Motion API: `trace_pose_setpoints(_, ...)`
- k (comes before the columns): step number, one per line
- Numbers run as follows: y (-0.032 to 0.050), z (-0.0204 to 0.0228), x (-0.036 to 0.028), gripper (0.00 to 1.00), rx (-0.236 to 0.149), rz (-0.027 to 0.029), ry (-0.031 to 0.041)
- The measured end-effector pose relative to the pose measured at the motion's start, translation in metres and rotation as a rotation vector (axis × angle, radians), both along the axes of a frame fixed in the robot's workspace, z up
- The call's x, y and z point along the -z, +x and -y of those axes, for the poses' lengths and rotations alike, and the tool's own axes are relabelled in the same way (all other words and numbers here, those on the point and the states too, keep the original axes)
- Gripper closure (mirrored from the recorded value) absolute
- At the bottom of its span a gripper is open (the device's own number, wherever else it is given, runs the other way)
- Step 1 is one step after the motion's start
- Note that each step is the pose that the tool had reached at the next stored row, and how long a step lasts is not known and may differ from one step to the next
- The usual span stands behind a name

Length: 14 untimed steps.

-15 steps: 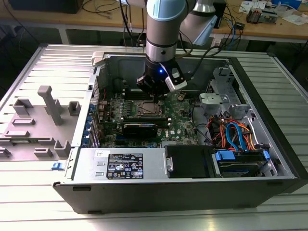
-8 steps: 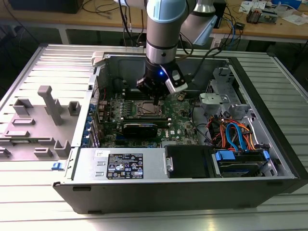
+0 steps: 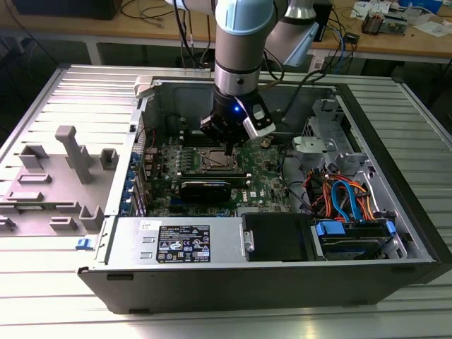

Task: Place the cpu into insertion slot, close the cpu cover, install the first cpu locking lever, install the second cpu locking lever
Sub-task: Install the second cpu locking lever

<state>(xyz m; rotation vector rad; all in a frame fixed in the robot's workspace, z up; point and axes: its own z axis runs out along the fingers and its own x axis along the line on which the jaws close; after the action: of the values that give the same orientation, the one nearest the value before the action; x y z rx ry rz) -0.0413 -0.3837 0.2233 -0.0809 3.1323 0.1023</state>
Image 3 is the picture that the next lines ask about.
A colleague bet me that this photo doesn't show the small circuit board device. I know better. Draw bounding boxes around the small circuit board device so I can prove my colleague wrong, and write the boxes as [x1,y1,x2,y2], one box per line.
[383,13,411,35]

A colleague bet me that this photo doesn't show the black and silver PC case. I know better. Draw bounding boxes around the black and silver PC case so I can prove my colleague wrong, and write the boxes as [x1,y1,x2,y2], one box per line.
[77,75,452,315]

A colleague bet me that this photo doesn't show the grey parts rack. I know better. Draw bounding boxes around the grey parts rack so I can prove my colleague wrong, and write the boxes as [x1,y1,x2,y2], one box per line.
[0,125,118,238]

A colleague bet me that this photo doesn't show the white printed leaflet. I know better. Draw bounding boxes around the white printed leaflet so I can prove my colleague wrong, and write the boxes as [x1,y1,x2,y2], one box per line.
[351,0,391,19]

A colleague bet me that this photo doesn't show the blue flat wire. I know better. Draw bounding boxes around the blue flat wire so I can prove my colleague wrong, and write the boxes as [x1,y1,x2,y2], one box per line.
[331,179,365,223]

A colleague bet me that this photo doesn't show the large black box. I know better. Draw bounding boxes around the large black box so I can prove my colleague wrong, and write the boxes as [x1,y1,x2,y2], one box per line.
[12,0,123,21]

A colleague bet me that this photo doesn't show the metal heat sink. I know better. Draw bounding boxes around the metal heat sink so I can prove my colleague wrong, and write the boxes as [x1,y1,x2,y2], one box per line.
[362,9,385,35]

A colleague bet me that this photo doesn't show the green RAM stick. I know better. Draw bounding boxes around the green RAM stick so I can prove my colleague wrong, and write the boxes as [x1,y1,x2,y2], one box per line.
[180,172,250,189]

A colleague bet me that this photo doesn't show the white papers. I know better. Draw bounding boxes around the white papers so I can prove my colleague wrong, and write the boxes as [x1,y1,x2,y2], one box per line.
[413,20,452,39]

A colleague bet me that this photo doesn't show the wooden desk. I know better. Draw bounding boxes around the wooden desk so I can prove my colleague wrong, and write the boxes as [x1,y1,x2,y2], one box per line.
[0,0,452,66]

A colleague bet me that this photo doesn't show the silver CPU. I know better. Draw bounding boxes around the silver CPU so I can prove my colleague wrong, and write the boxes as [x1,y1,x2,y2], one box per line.
[208,150,234,169]

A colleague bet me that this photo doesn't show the black upright box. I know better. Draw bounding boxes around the black upright box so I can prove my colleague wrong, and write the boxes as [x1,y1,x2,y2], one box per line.
[313,0,333,42]

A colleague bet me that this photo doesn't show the CPU socket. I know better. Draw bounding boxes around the CPU socket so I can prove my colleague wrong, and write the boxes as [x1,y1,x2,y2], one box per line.
[199,146,245,174]

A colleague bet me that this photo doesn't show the hard disk in blue carrier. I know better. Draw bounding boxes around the hard disk in blue carrier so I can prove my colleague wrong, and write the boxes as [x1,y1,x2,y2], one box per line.
[309,218,397,261]

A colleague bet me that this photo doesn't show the blue cable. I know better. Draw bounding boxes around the blue cable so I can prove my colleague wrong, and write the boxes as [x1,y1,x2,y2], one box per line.
[331,26,356,70]

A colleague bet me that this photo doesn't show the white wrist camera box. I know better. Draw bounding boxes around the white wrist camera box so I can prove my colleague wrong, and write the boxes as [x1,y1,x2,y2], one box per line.
[242,101,277,139]

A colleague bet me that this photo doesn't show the grey metal fan bracket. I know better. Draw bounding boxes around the grey metal fan bracket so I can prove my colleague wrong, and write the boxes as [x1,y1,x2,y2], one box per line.
[292,135,326,160]

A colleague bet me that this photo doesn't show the metal socket cover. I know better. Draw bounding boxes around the metal socket cover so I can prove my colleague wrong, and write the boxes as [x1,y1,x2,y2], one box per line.
[200,146,245,174]

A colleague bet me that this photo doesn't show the orange and red wire bundle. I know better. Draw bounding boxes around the orange and red wire bundle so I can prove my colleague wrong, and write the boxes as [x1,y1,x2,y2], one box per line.
[303,169,381,222]

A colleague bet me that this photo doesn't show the silver power supply unit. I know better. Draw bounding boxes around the silver power supply unit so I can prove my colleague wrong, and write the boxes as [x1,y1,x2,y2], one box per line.
[105,215,249,266]

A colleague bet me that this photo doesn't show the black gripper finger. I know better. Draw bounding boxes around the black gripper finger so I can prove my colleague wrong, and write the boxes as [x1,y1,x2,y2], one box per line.
[231,126,250,158]
[199,116,232,158]

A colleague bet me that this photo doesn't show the black graphics card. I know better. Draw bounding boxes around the black graphics card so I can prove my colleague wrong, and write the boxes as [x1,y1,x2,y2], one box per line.
[179,179,233,204]

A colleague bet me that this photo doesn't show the green motherboard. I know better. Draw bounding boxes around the green motherboard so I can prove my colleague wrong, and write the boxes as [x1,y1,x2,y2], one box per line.
[141,133,305,218]

